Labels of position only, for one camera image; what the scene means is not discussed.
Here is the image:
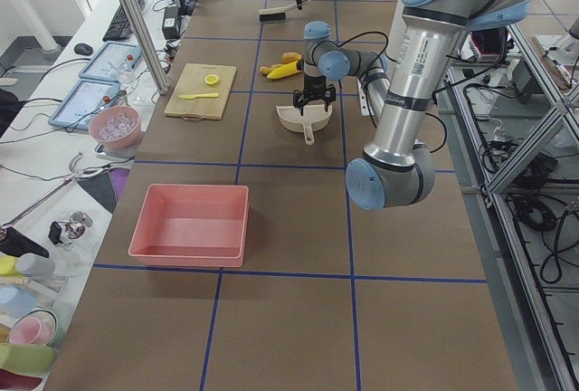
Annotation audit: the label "beige plastic dustpan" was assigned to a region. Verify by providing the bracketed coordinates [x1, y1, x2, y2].
[276, 104, 333, 145]

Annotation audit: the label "white hand brush black bristles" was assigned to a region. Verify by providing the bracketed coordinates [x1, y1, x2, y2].
[259, 0, 310, 23]

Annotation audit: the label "yellow toy corn cob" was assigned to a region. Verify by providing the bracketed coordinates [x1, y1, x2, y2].
[266, 61, 301, 80]

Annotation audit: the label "toy brown potato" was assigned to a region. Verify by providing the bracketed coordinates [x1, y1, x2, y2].
[281, 52, 302, 64]

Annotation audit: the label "toy ginger root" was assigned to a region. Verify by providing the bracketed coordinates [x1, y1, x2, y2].
[260, 63, 282, 76]

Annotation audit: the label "pink plastic bin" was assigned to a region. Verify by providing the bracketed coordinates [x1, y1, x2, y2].
[128, 184, 249, 268]

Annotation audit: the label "yellow toy lemon slice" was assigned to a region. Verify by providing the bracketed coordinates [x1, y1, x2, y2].
[204, 74, 221, 86]

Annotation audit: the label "yellow plastic toy knife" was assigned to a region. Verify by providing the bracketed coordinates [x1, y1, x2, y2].
[177, 92, 220, 100]

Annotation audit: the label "bamboo cutting board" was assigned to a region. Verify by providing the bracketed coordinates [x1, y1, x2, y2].
[164, 63, 237, 120]

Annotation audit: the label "black power adapter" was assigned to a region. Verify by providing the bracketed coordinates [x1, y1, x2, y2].
[162, 5, 181, 40]

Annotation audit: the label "black keyboard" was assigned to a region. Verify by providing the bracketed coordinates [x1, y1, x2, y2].
[102, 5, 133, 42]

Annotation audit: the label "upper blue teach pendant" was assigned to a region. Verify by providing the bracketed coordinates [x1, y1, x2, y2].
[78, 42, 141, 81]

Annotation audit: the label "blue teach pendant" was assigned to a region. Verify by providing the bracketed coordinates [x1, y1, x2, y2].
[78, 42, 141, 81]
[48, 80, 120, 131]

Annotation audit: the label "pink bowl with clear pieces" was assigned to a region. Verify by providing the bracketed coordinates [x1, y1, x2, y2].
[89, 106, 141, 149]

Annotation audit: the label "black computer mouse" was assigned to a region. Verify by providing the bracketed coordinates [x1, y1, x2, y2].
[73, 43, 94, 56]

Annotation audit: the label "lower blue teach pendant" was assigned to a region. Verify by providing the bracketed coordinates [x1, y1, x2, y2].
[48, 80, 120, 131]

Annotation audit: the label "grey cylinder cup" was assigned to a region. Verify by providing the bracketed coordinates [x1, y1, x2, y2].
[14, 253, 55, 280]

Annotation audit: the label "pink cup in green bowl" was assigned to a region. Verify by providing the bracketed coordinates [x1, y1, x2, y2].
[8, 310, 58, 346]

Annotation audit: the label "light blue cup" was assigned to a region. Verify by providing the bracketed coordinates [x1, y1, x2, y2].
[0, 285, 39, 319]

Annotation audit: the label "green plastic cup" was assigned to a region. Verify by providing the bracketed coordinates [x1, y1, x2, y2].
[1, 343, 56, 377]

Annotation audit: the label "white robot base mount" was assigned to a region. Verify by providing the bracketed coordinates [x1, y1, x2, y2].
[356, 81, 372, 117]

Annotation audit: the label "aluminium side frame rack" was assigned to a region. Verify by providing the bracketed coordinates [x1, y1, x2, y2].
[438, 15, 578, 390]

